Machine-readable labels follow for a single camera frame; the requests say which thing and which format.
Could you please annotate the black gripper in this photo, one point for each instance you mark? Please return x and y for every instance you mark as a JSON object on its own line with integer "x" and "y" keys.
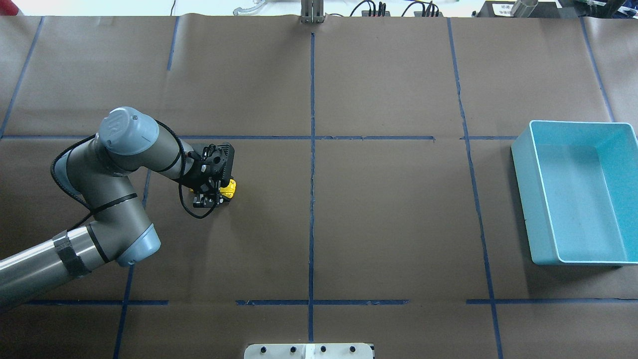
{"x": 196, "y": 180}

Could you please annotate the yellow beetle toy car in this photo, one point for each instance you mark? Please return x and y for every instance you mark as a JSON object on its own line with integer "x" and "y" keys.
{"x": 228, "y": 192}

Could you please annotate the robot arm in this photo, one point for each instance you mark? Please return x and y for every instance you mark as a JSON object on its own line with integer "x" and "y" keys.
{"x": 95, "y": 172}

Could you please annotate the black connector block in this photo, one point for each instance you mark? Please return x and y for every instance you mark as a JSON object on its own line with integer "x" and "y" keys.
{"x": 422, "y": 8}
{"x": 370, "y": 8}

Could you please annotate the red cylinder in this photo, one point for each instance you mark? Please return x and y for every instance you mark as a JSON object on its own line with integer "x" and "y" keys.
{"x": 8, "y": 8}

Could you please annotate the teal plastic bin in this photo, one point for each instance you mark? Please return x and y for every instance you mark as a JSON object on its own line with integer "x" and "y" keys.
{"x": 578, "y": 186}

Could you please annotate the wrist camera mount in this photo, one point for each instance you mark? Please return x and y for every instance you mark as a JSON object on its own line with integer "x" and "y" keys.
{"x": 217, "y": 162}

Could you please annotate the aluminium frame post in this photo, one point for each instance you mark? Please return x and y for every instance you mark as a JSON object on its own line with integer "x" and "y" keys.
{"x": 312, "y": 11}

